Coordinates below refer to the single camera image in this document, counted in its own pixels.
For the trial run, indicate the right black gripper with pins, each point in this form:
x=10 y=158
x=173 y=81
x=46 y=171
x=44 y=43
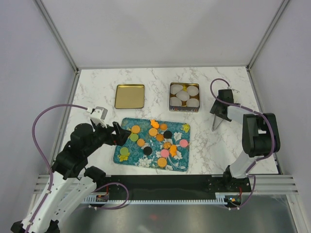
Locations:
x=215 y=109

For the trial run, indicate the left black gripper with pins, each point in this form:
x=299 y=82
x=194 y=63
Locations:
x=121 y=135

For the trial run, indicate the orange round cookie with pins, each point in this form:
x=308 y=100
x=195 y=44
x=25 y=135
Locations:
x=140 y=142
x=153 y=132
x=162 y=162
x=163 y=126
x=135 y=129

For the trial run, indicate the black round cookie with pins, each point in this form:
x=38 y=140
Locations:
x=167 y=134
x=147 y=151

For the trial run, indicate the orange flower cookie top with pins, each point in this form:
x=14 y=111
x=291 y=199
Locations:
x=154 y=124

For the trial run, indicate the orange flower cookie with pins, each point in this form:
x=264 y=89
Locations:
x=154 y=124
x=173 y=150

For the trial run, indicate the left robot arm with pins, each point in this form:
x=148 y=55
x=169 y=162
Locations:
x=54 y=206

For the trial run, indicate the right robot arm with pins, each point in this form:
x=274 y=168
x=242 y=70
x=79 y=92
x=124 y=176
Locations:
x=260 y=138

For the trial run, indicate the green round cookie upper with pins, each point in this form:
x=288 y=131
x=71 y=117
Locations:
x=134 y=137

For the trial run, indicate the green round cookie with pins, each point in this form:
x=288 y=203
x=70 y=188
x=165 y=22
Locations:
x=124 y=151
x=134 y=137

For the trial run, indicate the green round cookie lower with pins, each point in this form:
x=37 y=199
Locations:
x=124 y=151

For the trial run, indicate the white paper cup bottom right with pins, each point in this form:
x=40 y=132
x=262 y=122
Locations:
x=192 y=102

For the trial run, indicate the white paper cup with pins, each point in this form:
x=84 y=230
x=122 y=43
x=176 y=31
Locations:
x=192 y=102
x=183 y=95
x=192 y=90
x=175 y=88
x=174 y=101

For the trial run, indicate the gold tin lid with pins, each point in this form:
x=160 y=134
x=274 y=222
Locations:
x=130 y=96

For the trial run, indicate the white paper cup top right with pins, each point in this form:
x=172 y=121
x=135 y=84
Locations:
x=192 y=90

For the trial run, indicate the square cookie tin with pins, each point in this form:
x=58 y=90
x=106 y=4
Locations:
x=183 y=107

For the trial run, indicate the pink round cookie right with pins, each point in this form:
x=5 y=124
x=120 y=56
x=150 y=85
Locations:
x=183 y=143

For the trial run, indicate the pink round cookie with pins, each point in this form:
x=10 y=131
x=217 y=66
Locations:
x=183 y=143
x=164 y=153

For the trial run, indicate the white paper cup centre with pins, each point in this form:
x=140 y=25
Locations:
x=183 y=95

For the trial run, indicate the teal floral tray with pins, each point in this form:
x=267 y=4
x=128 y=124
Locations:
x=136 y=156

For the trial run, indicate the white paper cup bottom left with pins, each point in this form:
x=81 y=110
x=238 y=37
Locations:
x=174 y=101

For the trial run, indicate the orange round cookie mid right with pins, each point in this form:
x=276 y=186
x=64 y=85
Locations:
x=166 y=145

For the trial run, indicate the pink round cookie lower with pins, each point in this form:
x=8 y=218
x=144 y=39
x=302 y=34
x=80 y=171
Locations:
x=164 y=153

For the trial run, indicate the orange round cookie bottom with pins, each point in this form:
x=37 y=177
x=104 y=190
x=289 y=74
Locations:
x=162 y=162

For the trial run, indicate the white paper cup top left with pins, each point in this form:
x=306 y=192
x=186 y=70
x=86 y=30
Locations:
x=175 y=88

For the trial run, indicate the orange flower cookie lower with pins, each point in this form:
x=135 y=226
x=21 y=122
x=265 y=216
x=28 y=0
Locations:
x=173 y=150

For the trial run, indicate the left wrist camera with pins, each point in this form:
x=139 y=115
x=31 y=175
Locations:
x=98 y=115

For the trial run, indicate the black mounting base plate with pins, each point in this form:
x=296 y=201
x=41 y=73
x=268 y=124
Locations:
x=172 y=187

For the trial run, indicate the white cable duct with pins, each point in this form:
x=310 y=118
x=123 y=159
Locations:
x=95 y=199

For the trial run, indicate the aluminium frame rail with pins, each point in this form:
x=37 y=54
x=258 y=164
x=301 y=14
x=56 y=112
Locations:
x=265 y=185

